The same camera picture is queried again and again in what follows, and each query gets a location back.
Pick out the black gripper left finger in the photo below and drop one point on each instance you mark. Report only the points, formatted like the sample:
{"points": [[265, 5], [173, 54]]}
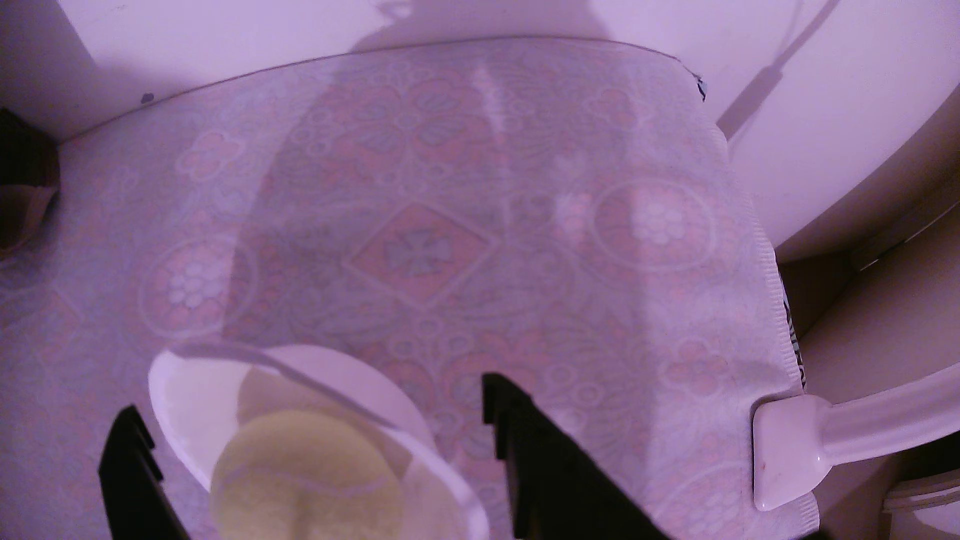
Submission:
{"points": [[135, 487]]}

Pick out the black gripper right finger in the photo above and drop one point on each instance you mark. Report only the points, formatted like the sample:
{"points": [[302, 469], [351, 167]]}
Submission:
{"points": [[555, 487]]}

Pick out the yellow tennis ball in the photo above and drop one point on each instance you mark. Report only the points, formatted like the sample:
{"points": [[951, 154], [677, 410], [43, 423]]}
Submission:
{"points": [[300, 480]]}

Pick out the white round bowl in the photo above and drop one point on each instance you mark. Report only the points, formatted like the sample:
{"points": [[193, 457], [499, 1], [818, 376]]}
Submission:
{"points": [[195, 405]]}

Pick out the pale patterned towel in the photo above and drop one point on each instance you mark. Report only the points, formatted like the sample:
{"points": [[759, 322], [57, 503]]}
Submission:
{"points": [[450, 225]]}

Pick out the dark brown object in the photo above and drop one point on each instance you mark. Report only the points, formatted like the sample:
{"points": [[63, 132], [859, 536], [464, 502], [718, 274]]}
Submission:
{"points": [[26, 180]]}

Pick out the white container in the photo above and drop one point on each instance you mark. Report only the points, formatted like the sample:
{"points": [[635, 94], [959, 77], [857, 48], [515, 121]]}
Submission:
{"points": [[930, 510]]}

